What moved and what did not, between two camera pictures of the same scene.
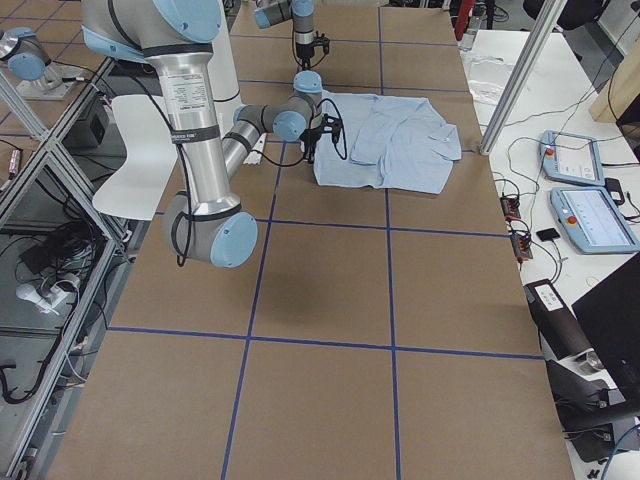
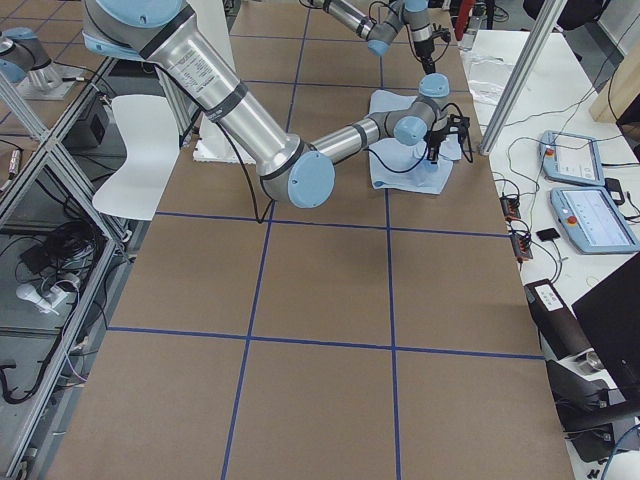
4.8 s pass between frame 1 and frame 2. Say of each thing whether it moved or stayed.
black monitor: stayed
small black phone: stayed
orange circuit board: stayed
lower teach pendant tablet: stayed
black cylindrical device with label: stayed
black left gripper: moved
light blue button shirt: moved
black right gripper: moved
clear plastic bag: stayed
